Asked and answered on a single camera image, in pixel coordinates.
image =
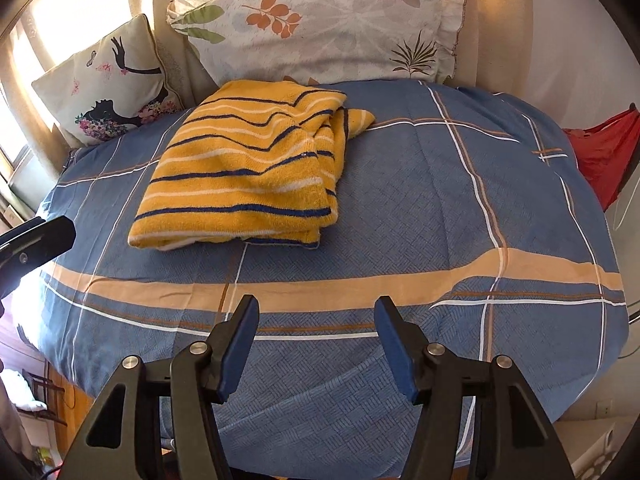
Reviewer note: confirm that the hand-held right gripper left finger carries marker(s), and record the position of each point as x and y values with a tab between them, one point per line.
240	345

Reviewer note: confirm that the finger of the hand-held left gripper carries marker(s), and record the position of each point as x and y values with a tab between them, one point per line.
40	242

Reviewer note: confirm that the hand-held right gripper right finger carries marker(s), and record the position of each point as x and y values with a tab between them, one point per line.
395	345

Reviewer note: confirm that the yellow striped sweater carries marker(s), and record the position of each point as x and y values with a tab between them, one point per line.
240	170

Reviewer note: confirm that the blue plaid bedsheet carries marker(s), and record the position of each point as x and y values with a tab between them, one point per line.
425	210

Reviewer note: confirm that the wooden chair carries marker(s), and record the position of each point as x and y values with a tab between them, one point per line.
42	395

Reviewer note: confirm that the white pillow with woman print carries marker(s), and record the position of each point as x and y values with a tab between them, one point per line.
110	90

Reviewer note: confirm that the cardboard box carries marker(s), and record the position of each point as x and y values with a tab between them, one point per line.
590	440

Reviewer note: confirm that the red cloth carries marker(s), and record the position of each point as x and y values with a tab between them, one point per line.
605	155

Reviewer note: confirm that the white pillow with leaf print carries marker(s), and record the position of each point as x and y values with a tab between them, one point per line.
325	25

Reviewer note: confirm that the window frame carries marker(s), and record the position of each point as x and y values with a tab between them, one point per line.
20	180

